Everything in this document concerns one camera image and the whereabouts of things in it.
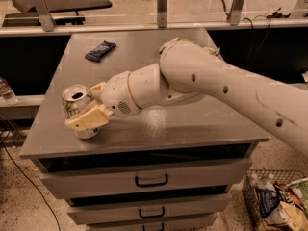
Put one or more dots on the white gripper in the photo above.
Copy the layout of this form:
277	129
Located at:
116	91

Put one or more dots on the green white 7up can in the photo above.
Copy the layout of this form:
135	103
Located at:
74	99

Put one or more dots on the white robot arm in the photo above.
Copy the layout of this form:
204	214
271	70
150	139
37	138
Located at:
185	70

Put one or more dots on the green jalapeno chip bag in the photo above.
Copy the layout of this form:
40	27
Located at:
210	50

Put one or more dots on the dark blue snack bag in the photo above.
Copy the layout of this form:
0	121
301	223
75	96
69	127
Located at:
268	200

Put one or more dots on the dark blue snack bar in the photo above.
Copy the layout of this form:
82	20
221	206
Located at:
100	51

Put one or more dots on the clear plastic water bottle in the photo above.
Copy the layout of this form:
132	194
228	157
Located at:
6	92

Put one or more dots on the grey drawer cabinet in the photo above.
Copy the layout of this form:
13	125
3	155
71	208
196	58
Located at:
205	130

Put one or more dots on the top grey drawer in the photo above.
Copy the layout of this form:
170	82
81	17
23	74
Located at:
123	180

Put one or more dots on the grey drawer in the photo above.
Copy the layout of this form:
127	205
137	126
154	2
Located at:
166	224
154	209
123	180

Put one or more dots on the middle grey drawer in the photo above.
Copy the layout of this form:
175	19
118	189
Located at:
154	209

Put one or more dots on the bottom grey drawer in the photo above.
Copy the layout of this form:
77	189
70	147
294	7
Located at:
166	224

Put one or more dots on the left metal bracket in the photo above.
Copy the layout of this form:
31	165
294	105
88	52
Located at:
46	21

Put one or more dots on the metal bracket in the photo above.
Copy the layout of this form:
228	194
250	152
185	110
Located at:
162	13
234	15
46	21

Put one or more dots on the middle metal bracket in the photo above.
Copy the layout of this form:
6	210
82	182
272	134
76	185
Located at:
162	13

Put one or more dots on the right metal bracket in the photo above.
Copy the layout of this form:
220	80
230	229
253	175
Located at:
234	15

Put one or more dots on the wire mesh basket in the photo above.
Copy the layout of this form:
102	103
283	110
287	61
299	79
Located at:
250	197

